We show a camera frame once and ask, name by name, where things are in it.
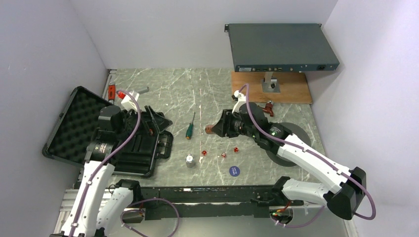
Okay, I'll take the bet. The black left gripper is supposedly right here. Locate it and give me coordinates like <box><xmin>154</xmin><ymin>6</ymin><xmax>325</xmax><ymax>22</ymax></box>
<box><xmin>116</xmin><ymin>104</ymin><xmax>172</xmax><ymax>141</ymax></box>

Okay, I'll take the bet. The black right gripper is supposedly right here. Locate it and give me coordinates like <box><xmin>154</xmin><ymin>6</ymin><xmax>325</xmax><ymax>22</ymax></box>
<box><xmin>212</xmin><ymin>108</ymin><xmax>257</xmax><ymax>138</ymax></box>

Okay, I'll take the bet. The orange black poker chip stack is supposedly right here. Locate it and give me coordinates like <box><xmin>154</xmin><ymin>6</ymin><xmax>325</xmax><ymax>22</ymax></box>
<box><xmin>205</xmin><ymin>125</ymin><xmax>214</xmax><ymax>134</ymax></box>

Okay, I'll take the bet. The blue tan poker chip stack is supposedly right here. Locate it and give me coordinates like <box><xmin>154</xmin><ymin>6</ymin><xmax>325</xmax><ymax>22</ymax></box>
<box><xmin>185</xmin><ymin>154</ymin><xmax>196</xmax><ymax>168</ymax></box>

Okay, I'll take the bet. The black poker set case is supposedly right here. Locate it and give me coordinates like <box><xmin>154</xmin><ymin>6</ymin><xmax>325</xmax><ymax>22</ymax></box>
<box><xmin>42</xmin><ymin>86</ymin><xmax>173</xmax><ymax>178</ymax></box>

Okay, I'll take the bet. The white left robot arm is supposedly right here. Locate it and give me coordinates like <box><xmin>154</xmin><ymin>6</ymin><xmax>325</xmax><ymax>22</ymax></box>
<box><xmin>55</xmin><ymin>105</ymin><xmax>172</xmax><ymax>237</ymax></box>

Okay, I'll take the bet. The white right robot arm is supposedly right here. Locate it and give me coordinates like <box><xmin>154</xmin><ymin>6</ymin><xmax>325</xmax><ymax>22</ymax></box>
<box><xmin>205</xmin><ymin>103</ymin><xmax>367</xmax><ymax>220</ymax></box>

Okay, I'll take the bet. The grey metal bar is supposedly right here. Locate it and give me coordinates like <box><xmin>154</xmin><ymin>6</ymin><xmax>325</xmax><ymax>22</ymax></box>
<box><xmin>137</xmin><ymin>86</ymin><xmax>149</xmax><ymax>94</ymax></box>

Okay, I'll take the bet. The blue dealer button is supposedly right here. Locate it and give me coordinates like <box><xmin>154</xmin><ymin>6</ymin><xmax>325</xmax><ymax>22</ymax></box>
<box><xmin>229</xmin><ymin>166</ymin><xmax>240</xmax><ymax>177</ymax></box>

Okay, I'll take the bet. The copper tap fitting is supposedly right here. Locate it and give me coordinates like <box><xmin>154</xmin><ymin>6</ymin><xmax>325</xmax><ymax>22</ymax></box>
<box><xmin>258</xmin><ymin>100</ymin><xmax>274</xmax><ymax>117</ymax></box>

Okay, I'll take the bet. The grey metal stand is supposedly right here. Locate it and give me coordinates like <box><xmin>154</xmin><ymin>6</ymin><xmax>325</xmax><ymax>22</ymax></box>
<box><xmin>261</xmin><ymin>72</ymin><xmax>281</xmax><ymax>93</ymax></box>

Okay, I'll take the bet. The wooden board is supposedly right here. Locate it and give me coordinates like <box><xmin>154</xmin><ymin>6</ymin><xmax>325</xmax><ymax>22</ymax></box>
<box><xmin>231</xmin><ymin>72</ymin><xmax>312</xmax><ymax>104</ymax></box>

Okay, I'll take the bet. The green handled screwdriver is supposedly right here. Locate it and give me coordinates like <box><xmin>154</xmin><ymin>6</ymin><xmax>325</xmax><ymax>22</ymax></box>
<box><xmin>185</xmin><ymin>113</ymin><xmax>196</xmax><ymax>139</ymax></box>

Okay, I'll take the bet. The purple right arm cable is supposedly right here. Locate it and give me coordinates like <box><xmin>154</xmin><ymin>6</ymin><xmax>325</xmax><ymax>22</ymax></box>
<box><xmin>238</xmin><ymin>83</ymin><xmax>377</xmax><ymax>229</ymax></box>

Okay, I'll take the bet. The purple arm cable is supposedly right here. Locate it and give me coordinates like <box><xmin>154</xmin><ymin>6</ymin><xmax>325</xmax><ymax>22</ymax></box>
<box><xmin>238</xmin><ymin>83</ymin><xmax>377</xmax><ymax>229</ymax></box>
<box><xmin>67</xmin><ymin>90</ymin><xmax>181</xmax><ymax>237</ymax></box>

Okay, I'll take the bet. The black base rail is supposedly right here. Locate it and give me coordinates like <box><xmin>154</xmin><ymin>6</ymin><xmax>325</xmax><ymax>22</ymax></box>
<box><xmin>128</xmin><ymin>185</ymin><xmax>306</xmax><ymax>220</ymax></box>

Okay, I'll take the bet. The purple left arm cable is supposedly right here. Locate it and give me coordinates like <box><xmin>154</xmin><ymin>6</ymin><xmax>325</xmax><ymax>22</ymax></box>
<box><xmin>67</xmin><ymin>90</ymin><xmax>181</xmax><ymax>237</ymax></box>

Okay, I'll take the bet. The grey rack mount unit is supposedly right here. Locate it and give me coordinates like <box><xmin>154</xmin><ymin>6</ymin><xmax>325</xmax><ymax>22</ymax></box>
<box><xmin>224</xmin><ymin>23</ymin><xmax>340</xmax><ymax>72</ymax></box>

